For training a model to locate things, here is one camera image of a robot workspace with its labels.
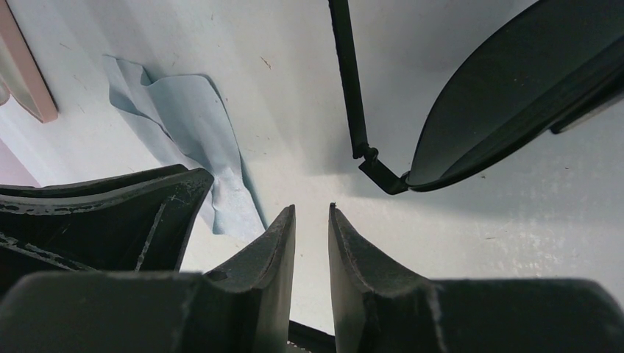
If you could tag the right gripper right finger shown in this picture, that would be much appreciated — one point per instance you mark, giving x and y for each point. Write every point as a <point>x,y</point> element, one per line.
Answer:
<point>380,305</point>

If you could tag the black sunglasses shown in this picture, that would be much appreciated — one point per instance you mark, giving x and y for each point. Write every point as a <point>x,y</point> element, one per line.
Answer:
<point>551,67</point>

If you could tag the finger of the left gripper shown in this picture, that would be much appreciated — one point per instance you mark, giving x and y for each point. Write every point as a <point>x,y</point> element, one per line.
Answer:
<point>133,222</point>

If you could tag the light blue cleaning cloth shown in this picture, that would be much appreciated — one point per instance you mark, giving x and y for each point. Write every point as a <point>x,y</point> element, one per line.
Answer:
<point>182,120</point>

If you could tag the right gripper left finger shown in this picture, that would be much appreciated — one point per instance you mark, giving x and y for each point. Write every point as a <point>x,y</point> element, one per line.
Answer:
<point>242,305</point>

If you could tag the pink glasses case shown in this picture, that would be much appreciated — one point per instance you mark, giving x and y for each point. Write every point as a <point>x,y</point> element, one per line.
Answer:
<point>21,78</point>

